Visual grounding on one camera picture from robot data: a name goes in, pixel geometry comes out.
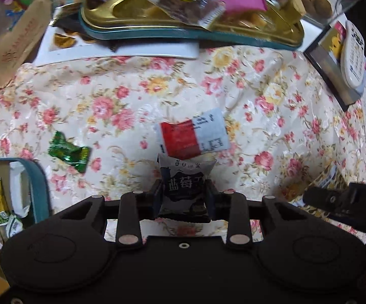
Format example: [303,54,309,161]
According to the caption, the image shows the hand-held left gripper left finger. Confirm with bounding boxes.
[58,180,165,248]

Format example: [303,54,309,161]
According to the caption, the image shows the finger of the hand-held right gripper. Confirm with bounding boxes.
[302,186,351,216]

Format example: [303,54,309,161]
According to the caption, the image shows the white flat tray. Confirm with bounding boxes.
[39,27,200,68]

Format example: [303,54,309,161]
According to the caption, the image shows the dark blue white snack packet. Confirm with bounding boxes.
[156,154,217,220]

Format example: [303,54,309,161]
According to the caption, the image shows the floral tablecloth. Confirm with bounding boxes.
[0,46,366,245]

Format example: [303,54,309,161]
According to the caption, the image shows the clear packet of brown snacks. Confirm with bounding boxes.
[141,0,227,30]

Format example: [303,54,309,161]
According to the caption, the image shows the gold foil chocolate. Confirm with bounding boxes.
[54,33,78,49]

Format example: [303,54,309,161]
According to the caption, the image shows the gold tin tray with sweets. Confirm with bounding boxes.
[80,0,304,51]

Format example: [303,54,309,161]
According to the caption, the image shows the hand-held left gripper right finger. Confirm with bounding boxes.
[205,180,310,249]

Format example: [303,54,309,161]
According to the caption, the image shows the gold tin tray teal rim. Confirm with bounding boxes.
[0,158,53,251]

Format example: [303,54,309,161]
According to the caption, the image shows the brown paper bag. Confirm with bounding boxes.
[0,0,53,85]

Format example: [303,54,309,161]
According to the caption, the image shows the green foil candy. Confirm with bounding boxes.
[48,131,90,174]

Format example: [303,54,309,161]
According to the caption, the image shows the silver open box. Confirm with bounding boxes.
[303,22,366,112]

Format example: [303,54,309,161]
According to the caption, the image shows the red white snack packet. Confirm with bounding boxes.
[159,108,230,159]

